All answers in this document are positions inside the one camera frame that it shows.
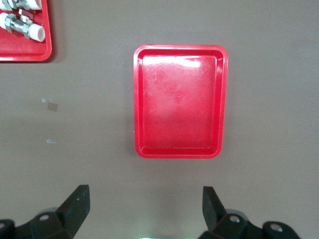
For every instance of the red plastic tray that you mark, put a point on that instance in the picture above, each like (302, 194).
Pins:
(179, 107)

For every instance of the brown tape patch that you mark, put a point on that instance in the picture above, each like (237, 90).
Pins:
(52, 107)

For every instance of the metal valve with white ends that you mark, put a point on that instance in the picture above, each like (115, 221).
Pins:
(30, 3)
(17, 25)

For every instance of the small clear tape piece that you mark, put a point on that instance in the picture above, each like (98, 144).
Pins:
(46, 100)
(51, 141)

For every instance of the red tray holding valves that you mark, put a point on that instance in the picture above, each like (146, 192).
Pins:
(27, 51)

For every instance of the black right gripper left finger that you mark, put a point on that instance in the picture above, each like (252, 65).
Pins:
(74, 206)

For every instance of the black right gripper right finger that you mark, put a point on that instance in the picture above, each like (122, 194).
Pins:
(214, 211)

